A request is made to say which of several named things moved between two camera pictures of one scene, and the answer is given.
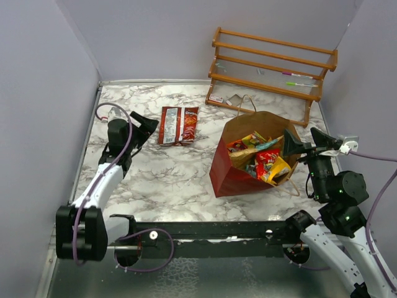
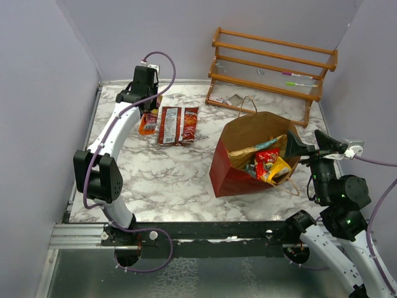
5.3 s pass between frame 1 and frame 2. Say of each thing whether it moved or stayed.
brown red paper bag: stayed
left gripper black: moved
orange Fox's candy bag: moved
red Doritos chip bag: stayed
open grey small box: stayed
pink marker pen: stayed
